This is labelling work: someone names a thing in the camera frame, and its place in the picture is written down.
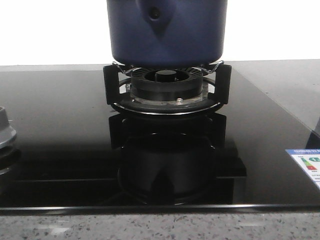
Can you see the black glass gas cooktop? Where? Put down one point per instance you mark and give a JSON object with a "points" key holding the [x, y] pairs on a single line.
{"points": [[75, 155]]}

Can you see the light blue ribbed cup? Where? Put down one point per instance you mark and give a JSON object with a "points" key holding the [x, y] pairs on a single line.
{"points": [[316, 107]]}

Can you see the black pot support grate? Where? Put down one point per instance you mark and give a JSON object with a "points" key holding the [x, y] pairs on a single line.
{"points": [[215, 94]]}

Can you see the silver cooktop control knob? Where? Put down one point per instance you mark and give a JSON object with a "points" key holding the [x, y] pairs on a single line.
{"points": [[7, 133]]}

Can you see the dark blue pot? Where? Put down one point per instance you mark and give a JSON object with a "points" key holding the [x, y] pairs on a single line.
{"points": [[167, 33]]}

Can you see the energy rating label sticker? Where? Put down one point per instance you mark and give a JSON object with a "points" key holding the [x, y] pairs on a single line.
{"points": [[309, 161]]}

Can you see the black gas burner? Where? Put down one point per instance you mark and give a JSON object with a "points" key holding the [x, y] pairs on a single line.
{"points": [[166, 84]]}

